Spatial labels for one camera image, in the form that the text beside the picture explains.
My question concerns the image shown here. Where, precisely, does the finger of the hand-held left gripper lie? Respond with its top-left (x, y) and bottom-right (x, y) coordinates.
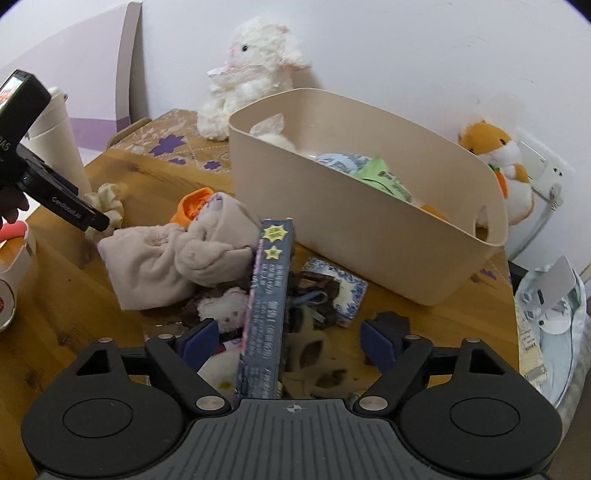
top-left (81, 204), bottom-right (112, 233)

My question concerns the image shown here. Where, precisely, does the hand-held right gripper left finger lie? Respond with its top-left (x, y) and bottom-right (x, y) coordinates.
top-left (74, 318), bottom-right (232, 415)

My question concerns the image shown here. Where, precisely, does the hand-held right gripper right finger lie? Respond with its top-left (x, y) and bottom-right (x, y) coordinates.
top-left (353, 318), bottom-right (518, 416)

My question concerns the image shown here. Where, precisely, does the cream scrunchie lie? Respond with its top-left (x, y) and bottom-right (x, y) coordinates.
top-left (84, 183), bottom-right (125, 241)

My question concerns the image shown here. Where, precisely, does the brown plush toy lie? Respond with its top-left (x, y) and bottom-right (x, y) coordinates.
top-left (277, 305), bottom-right (361, 400)

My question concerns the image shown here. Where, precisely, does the beige plush cloth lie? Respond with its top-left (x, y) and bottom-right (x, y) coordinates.
top-left (97, 191), bottom-right (262, 310)

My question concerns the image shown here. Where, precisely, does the long dark blue box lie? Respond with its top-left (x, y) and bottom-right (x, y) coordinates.
top-left (238, 217), bottom-right (296, 400)

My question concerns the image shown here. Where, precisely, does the beige storage basket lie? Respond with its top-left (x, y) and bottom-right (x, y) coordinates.
top-left (228, 88), bottom-right (509, 306)

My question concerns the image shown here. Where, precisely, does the person's left hand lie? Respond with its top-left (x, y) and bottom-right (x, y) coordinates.
top-left (0, 188), bottom-right (30, 225)

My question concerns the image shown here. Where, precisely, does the small white plush toy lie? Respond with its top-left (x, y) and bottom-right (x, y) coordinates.
top-left (198, 286), bottom-right (250, 333)

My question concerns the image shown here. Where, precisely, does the tall white cup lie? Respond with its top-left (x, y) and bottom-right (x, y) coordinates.
top-left (23, 87), bottom-right (93, 195)

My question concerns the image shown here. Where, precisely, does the blue-white patterned packet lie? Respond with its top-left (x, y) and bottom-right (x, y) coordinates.
top-left (300, 257), bottom-right (369, 328)
top-left (316, 152), bottom-right (375, 175)

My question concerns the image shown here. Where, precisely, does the lavender furniture panel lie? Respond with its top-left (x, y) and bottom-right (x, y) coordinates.
top-left (0, 2), bottom-right (148, 153)

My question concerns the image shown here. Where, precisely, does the orange fabric cap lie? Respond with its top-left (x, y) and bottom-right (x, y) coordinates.
top-left (171, 187), bottom-right (215, 227)

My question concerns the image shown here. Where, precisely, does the white round container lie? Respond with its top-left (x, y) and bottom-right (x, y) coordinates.
top-left (0, 222), bottom-right (38, 333)

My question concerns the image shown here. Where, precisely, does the green packet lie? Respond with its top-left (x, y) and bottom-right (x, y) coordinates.
top-left (351, 157), bottom-right (414, 204)

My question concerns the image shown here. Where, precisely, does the white plastic bag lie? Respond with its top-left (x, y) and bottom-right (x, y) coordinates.
top-left (512, 256), bottom-right (591, 407)

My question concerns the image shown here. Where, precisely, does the clear crinkled wrapper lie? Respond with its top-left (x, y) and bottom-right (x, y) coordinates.
top-left (249, 113), bottom-right (286, 137)

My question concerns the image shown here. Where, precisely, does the white plush bunny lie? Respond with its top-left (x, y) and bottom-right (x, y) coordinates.
top-left (196, 17), bottom-right (311, 141)

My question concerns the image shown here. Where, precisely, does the orange hamster plush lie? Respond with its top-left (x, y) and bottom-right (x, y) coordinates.
top-left (458, 119), bottom-right (535, 226)

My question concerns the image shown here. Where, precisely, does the dark brown fuzzy hair tie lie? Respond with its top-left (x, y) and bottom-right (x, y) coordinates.
top-left (288, 270), bottom-right (342, 328)

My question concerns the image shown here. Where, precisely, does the white plug with cable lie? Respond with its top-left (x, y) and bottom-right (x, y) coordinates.
top-left (508, 182), bottom-right (564, 259)

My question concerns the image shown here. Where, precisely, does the white wall socket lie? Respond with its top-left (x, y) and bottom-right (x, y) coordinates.
top-left (515, 129), bottom-right (575, 204)

